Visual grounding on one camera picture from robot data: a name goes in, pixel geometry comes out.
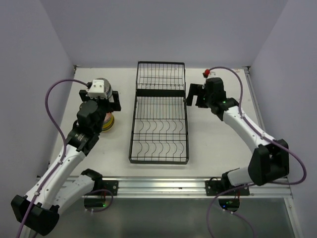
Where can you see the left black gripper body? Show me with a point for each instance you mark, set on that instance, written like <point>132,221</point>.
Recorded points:
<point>103,105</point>

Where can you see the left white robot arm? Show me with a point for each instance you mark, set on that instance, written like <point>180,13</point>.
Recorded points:
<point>40,208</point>

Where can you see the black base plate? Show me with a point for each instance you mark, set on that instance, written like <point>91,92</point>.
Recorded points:
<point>111,185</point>
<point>214,186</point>

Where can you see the brown scale patterned bowl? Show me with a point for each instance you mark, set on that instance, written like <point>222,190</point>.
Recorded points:
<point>107,86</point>

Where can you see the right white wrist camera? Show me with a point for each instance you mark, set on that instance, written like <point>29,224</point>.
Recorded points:
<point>208,74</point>

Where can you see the black wire dish rack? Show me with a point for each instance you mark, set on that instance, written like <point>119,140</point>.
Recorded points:
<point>159,133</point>

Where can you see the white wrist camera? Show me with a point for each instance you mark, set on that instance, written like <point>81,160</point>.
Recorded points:
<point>208,74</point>
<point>97,89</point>

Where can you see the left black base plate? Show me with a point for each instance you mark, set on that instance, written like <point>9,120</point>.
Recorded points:
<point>111,185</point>

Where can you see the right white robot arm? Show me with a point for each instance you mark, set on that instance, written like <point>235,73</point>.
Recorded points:
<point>270,159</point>

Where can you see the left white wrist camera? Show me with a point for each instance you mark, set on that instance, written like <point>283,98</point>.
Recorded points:
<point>97,89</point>

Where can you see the blue zigzag patterned bowl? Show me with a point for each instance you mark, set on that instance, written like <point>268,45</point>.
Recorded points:
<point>108,117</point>

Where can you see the lime yellow bowl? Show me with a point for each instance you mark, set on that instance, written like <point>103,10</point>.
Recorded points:
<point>108,123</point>

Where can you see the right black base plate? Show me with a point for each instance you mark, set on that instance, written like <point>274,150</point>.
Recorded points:
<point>214,186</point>

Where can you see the blue ceramic bowl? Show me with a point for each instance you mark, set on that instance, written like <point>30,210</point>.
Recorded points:
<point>109,93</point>

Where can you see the orange ceramic bowl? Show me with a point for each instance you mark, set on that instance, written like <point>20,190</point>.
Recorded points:
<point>109,129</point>

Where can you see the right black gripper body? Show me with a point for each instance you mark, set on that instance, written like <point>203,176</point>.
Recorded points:
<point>209,98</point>

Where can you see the aluminium mounting rail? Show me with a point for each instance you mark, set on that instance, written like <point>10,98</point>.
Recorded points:
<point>147,187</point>

